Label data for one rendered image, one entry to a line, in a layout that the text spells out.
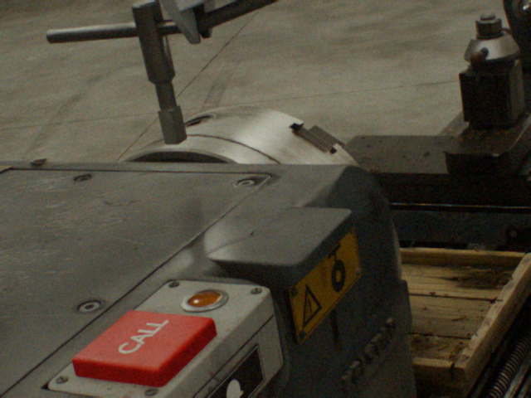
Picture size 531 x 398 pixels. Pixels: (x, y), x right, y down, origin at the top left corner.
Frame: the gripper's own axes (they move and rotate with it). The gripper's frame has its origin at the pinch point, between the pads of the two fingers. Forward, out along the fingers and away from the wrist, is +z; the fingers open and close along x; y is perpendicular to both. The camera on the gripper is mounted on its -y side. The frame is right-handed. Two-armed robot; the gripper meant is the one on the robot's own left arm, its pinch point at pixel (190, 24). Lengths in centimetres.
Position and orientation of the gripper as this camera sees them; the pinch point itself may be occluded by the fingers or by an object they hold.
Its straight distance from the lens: 85.4
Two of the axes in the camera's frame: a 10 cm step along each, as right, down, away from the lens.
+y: 8.8, 0.2, -4.8
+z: 1.7, 9.2, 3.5
